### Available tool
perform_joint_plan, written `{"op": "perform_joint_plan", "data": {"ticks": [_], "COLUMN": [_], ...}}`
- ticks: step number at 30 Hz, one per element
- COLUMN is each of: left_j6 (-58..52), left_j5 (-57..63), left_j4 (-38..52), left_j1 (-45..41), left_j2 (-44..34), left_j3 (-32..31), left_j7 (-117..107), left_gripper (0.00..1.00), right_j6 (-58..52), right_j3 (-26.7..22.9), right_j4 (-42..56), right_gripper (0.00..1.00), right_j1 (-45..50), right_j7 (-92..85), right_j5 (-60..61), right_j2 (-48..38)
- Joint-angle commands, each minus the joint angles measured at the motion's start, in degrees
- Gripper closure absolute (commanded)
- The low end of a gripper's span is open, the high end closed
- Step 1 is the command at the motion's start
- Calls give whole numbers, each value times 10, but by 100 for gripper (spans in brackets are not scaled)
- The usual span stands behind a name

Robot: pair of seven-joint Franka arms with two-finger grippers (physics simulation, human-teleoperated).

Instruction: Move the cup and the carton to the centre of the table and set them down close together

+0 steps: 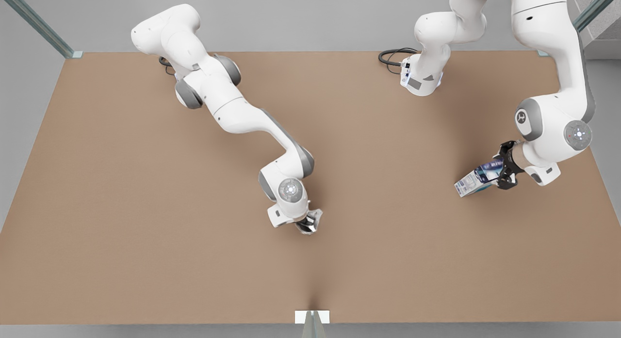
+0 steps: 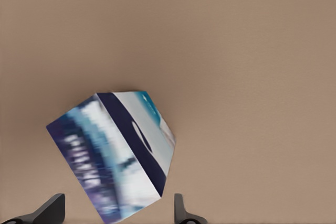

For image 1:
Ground clear glass cup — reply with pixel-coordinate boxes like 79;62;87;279
302;209;324;235

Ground white blue milk carton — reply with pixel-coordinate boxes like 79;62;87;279
454;161;505;198

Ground silver frame post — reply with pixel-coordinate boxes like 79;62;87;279
537;0;621;57
295;310;330;338
0;0;83;59

